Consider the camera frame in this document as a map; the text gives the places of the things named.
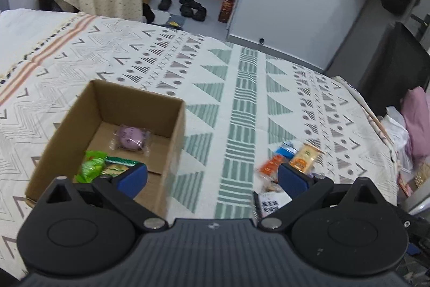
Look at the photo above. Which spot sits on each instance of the black white snack packet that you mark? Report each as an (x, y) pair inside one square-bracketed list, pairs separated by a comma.
[(269, 202)]

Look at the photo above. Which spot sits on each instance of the patterned bed cover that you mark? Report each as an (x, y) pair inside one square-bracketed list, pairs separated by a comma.
[(241, 105)]

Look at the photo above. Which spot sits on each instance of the purple round snack packet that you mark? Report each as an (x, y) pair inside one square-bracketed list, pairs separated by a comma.
[(133, 139)]

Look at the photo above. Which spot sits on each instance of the orange snack packet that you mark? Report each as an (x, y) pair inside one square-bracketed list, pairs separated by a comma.
[(269, 169)]

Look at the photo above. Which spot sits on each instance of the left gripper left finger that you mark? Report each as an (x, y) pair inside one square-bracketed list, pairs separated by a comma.
[(118, 193)]

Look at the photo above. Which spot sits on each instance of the orange drink bottle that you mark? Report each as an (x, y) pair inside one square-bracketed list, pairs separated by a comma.
[(226, 11)]

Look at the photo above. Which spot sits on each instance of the green candy packet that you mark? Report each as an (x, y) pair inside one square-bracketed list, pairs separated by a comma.
[(91, 167)]

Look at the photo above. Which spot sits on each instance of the black chair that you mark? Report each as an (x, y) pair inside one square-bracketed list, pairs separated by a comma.
[(399, 64)]

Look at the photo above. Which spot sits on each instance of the white plastic bag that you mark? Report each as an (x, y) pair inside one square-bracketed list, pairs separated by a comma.
[(395, 126)]

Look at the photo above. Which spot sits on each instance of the black slippers pile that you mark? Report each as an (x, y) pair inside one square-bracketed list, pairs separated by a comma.
[(189, 9)]

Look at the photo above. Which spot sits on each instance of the yellow biscuit stick packet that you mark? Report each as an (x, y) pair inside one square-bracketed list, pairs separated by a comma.
[(305, 157)]

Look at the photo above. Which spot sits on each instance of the green white snack packet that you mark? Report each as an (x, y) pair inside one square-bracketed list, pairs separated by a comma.
[(115, 166)]

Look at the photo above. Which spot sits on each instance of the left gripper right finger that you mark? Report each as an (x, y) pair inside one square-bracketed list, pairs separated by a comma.
[(306, 193)]

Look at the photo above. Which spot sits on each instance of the pink cloth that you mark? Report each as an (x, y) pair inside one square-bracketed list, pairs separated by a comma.
[(415, 110)]

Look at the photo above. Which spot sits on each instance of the blue candy packet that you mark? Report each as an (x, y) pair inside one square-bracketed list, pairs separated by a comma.
[(286, 150)]

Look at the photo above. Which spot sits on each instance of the cardboard box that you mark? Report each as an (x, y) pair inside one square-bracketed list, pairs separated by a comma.
[(91, 124)]

